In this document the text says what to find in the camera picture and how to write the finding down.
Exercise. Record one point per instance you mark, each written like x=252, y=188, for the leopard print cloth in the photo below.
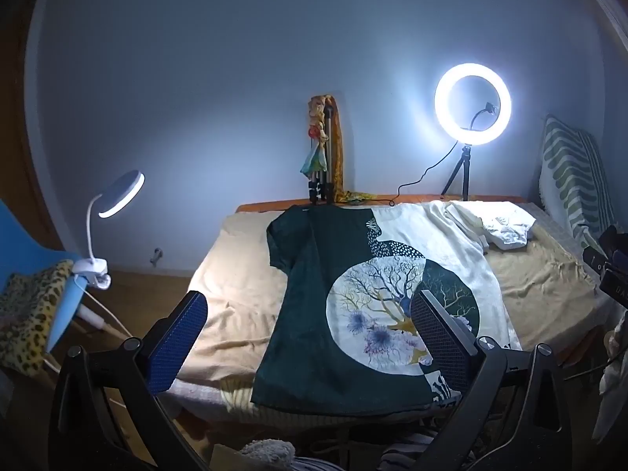
x=29, y=314

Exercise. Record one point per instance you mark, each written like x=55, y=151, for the white fluffy cloth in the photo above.
x=265, y=451

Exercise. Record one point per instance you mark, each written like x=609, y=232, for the green and white printed t-shirt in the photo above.
x=304, y=304

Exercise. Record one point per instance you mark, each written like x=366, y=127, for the green striped white pillow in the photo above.
x=569, y=171

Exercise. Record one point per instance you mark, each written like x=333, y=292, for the beige blanket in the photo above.
x=235, y=274

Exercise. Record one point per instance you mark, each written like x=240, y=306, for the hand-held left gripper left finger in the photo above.
x=180, y=341

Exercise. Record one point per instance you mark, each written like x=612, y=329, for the black gooseneck phone holder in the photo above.
x=475, y=118

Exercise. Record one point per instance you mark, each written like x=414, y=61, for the folded tripod with colourful scarf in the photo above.
x=338, y=147

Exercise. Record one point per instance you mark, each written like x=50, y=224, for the small grey wall fitting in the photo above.
x=156, y=256

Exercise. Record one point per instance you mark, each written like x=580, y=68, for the black and white striped cloth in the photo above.
x=407, y=446

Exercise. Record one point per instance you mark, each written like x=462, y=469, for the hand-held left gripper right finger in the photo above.
x=439, y=346

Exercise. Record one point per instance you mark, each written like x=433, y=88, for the small white garment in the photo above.
x=510, y=230

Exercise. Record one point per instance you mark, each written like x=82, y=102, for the white clip desk lamp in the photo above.
x=122, y=195

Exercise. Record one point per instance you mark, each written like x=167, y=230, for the blue chair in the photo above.
x=29, y=245

